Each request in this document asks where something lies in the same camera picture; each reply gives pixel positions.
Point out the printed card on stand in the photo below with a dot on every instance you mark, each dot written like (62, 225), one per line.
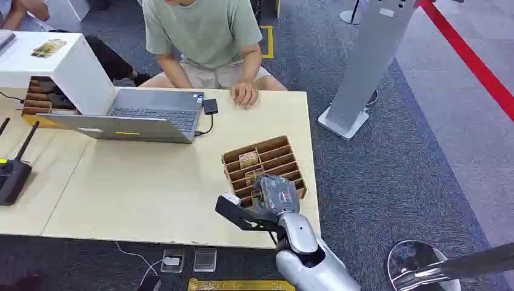
(48, 48)

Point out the chrome stanchion with pole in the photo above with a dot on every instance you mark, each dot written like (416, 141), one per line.
(425, 267)

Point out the round stanchion base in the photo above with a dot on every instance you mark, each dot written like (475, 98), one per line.
(350, 17)

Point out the printed card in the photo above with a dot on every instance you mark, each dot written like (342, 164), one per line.
(249, 159)
(257, 197)
(253, 176)
(48, 48)

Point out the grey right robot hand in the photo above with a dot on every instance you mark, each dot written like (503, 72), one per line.
(277, 194)

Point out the yellow sheet under box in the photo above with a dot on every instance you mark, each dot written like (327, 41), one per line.
(38, 120)

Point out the person in chair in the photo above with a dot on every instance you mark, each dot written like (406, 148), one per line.
(200, 36)

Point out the clear plastic card case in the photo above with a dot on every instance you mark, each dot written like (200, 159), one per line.
(205, 260)
(173, 270)

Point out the grey laptop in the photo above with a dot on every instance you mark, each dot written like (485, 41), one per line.
(152, 110)

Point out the red barrier belt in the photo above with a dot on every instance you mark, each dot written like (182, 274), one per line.
(470, 60)

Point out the white box stand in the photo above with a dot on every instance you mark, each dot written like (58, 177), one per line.
(80, 72)

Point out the black adapter block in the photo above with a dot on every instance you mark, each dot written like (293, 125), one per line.
(210, 107)

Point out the grey kiosk pillar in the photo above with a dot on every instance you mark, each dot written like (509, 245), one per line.
(373, 60)

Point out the person with black trousers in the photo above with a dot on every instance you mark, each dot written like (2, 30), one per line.
(108, 60)

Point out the black router with antennas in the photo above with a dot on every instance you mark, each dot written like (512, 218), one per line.
(12, 176)

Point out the white charger plug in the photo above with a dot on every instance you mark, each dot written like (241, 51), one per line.
(171, 261)

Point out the person's left hand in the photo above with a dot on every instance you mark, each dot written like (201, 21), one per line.
(244, 94)

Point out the wooden card box with cards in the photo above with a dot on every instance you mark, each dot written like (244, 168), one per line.
(38, 98)

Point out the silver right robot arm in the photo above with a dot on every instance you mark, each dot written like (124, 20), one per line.
(305, 249)

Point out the grey flat device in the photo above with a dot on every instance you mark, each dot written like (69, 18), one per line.
(5, 40)

